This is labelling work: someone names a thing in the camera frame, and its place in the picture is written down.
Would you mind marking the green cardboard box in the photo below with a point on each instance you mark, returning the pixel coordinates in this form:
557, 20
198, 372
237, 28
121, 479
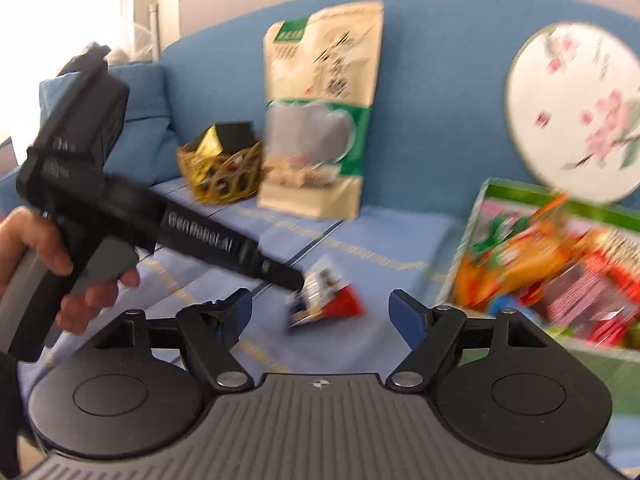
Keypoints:
620, 380

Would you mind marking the round floral fan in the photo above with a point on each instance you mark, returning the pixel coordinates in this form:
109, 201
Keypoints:
565, 110

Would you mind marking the light blue striped blanket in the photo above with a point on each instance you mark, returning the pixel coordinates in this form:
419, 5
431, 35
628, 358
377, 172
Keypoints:
380, 240

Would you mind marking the woven bamboo basket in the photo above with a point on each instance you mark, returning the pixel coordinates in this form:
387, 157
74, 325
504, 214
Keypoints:
192, 161

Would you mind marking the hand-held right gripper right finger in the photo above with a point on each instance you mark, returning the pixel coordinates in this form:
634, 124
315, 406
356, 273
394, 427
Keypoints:
405, 310

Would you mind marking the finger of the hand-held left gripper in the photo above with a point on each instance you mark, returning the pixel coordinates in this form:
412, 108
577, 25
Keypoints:
282, 275

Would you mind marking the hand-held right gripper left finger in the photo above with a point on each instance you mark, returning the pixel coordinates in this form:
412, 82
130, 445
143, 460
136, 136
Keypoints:
242, 306

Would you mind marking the large beige grain pouch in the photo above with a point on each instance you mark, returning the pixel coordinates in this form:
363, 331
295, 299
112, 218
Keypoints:
320, 60

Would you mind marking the blue cushion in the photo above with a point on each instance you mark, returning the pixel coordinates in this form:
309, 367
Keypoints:
145, 125

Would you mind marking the small white red blue packet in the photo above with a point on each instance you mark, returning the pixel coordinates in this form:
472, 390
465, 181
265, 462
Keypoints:
325, 305

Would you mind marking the small black box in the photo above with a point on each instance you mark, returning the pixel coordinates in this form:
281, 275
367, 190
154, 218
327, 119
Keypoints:
235, 135

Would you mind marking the blue sofa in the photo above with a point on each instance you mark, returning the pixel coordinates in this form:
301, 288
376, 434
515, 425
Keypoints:
440, 85

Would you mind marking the gold foil packet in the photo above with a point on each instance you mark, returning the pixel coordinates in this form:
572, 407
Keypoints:
210, 142

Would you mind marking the person's left hand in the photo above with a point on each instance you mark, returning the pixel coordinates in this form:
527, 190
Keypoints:
25, 230

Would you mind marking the pile of mixed snack packets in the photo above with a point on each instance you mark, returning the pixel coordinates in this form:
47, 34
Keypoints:
540, 260

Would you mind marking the white metal rack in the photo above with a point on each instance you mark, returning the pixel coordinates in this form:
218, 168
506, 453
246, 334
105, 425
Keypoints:
152, 25

